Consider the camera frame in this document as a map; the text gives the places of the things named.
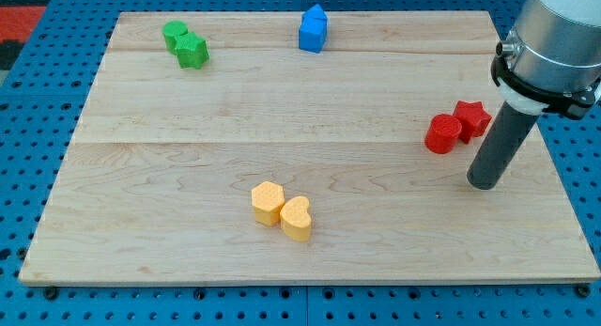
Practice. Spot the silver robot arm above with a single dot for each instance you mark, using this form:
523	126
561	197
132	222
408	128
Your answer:
549	61

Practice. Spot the blue cube block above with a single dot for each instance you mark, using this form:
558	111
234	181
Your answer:
312	35

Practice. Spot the green star block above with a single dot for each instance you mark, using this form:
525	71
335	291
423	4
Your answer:
191	51

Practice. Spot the red star block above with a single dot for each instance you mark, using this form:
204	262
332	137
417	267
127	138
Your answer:
474	119

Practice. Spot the wooden board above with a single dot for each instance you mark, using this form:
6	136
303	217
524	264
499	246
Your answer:
155	187

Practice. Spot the yellow hexagon block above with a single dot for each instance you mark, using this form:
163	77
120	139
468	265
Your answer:
267	200

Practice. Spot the yellow heart block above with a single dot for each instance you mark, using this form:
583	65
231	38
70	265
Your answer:
296	220

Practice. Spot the blue pentagon block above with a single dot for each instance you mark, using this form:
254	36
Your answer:
315	12

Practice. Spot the red cylinder block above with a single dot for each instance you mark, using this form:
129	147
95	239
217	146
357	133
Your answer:
442	134

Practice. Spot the green cylinder block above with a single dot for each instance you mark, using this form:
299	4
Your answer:
171	31

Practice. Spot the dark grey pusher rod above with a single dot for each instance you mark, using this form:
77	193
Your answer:
506	135

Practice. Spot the red and black mat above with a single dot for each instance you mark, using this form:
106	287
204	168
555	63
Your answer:
19	18

